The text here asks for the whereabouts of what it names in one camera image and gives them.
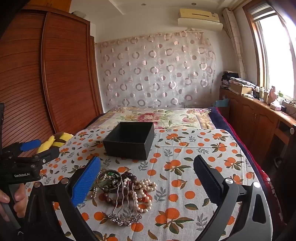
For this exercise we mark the black box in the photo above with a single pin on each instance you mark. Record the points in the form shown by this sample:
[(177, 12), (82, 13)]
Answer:
[(129, 148)]

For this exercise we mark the tied pale window curtain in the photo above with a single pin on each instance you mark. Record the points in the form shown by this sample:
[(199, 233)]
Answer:
[(237, 41)]

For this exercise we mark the white tissue box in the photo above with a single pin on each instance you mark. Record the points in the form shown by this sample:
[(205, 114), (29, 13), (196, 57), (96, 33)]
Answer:
[(275, 106)]

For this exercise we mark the silver metal bangle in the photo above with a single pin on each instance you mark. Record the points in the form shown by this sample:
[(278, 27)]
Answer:
[(98, 179)]

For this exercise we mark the teal bag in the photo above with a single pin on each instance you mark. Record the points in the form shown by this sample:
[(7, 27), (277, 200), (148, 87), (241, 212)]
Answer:
[(222, 103)]

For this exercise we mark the green jade bangle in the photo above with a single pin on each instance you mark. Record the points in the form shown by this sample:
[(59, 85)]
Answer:
[(112, 172)]

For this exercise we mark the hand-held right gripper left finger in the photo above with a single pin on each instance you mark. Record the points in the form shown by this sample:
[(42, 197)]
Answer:
[(85, 184)]

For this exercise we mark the yellow plush toy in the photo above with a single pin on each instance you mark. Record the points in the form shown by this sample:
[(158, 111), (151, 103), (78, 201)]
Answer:
[(47, 143)]

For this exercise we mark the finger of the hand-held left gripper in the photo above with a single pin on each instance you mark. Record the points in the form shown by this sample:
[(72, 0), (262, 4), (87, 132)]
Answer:
[(49, 154), (30, 144)]

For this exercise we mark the pile of folded clothes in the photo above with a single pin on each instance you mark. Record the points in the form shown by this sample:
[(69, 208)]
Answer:
[(227, 80)]

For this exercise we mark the wooden slatted wardrobe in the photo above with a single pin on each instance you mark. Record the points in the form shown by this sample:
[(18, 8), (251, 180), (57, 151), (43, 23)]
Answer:
[(64, 69)]

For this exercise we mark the wall air conditioner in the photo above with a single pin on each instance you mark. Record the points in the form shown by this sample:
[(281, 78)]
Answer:
[(200, 19)]

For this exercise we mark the circle pattern sheer curtain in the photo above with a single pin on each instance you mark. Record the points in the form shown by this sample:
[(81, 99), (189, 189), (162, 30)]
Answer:
[(157, 69)]

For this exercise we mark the cardboard box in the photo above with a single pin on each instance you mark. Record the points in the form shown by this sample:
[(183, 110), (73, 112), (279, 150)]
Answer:
[(240, 89)]

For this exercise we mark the wooden side cabinet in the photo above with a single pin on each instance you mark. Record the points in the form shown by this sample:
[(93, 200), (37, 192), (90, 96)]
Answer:
[(252, 118)]

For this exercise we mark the orange fruit print cloth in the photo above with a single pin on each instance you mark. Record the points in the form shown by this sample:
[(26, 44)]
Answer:
[(185, 166)]

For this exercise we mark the floral bedsheet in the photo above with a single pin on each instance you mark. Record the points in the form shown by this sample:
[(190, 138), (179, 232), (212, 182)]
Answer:
[(166, 115)]

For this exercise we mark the window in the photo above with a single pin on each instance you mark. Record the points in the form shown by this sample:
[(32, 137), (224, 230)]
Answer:
[(275, 51)]

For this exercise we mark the silver hair comb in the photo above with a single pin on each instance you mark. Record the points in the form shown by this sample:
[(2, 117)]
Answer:
[(124, 219)]

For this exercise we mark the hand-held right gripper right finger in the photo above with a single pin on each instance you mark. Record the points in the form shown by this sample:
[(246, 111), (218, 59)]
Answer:
[(208, 179)]

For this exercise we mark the pink figurine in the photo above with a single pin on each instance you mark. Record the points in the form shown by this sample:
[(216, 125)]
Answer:
[(273, 95)]

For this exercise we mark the person's left hand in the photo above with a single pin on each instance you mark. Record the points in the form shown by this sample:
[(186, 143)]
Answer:
[(20, 199)]

